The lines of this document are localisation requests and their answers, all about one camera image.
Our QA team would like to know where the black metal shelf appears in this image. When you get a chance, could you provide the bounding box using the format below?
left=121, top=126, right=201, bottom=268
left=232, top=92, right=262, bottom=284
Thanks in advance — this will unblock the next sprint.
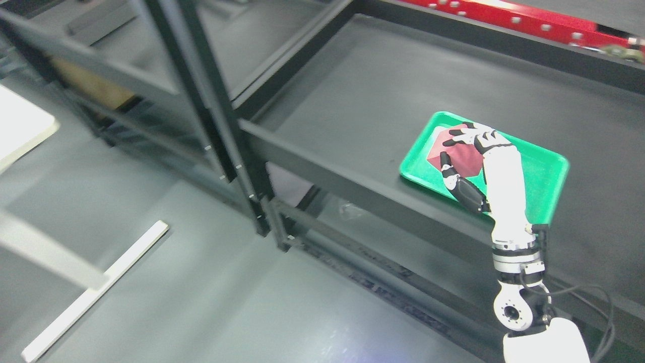
left=146, top=0, right=645, bottom=363
left=2, top=1, right=271, bottom=236

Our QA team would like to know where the pink block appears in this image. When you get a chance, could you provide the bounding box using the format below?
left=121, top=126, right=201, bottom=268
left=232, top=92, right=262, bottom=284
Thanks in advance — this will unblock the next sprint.
left=426, top=124, right=483, bottom=177

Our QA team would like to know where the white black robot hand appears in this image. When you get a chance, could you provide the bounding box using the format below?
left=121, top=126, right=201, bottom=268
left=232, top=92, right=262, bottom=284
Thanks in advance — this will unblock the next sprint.
left=440, top=122, right=535, bottom=251

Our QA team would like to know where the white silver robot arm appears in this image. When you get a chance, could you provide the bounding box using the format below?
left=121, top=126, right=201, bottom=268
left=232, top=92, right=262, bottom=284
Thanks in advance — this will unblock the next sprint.
left=492, top=241, right=591, bottom=362

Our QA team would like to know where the red metal conveyor frame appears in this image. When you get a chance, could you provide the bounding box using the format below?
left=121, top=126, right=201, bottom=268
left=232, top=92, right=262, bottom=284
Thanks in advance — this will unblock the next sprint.
left=409, top=1, right=643, bottom=51

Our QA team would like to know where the black metal shelf right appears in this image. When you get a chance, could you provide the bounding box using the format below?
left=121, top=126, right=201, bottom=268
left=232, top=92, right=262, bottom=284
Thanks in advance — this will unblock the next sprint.
left=146, top=0, right=645, bottom=363

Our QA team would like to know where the black metal shelf left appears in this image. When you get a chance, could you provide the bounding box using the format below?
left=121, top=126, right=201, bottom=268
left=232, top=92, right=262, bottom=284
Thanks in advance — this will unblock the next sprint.
left=2, top=1, right=271, bottom=236

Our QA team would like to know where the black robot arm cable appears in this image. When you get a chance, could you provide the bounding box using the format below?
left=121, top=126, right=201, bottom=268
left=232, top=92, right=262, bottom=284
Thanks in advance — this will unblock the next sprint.
left=524, top=224, right=616, bottom=353

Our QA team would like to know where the white table leg frame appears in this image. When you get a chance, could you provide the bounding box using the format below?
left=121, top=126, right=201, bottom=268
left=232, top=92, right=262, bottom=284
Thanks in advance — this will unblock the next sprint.
left=1, top=86, right=170, bottom=362

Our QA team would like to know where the green plastic tray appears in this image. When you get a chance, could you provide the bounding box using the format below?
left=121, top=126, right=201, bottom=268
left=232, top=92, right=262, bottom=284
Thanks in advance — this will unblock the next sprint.
left=399, top=112, right=569, bottom=224

